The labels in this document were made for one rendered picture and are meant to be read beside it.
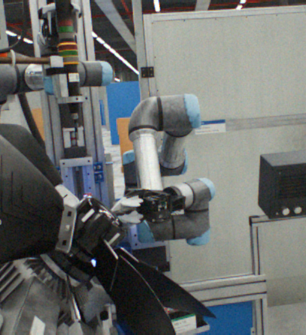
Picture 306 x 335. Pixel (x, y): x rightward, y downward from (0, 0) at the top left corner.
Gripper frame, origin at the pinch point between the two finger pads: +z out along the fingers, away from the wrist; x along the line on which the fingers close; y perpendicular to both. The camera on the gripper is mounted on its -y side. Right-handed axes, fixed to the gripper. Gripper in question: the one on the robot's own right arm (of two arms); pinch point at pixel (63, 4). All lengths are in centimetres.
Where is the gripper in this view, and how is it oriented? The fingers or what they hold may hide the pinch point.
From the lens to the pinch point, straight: 104.7
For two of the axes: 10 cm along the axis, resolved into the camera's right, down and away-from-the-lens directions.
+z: 3.0, 1.0, -9.5
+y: 0.8, 9.9, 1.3
